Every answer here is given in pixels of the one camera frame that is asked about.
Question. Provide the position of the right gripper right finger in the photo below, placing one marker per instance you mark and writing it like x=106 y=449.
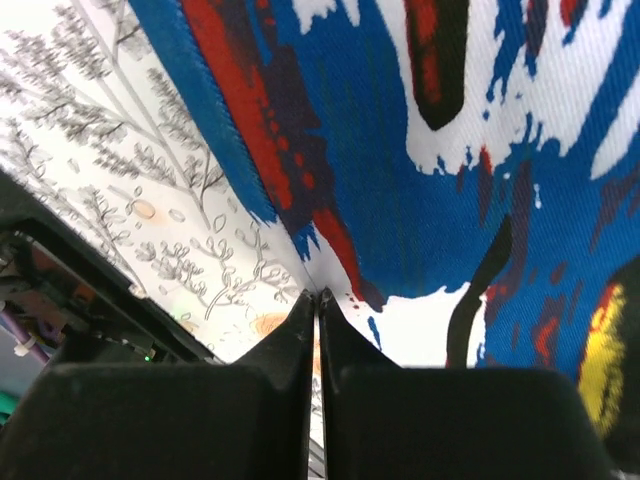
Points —
x=383 y=421

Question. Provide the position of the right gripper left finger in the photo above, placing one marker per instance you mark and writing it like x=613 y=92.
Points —
x=141 y=420

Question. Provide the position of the blue patterned trousers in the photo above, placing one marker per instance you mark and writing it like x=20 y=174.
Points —
x=464 y=175

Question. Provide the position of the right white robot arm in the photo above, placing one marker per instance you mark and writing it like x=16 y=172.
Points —
x=50 y=276

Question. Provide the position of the floral table mat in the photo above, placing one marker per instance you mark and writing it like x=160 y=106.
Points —
x=92 y=125

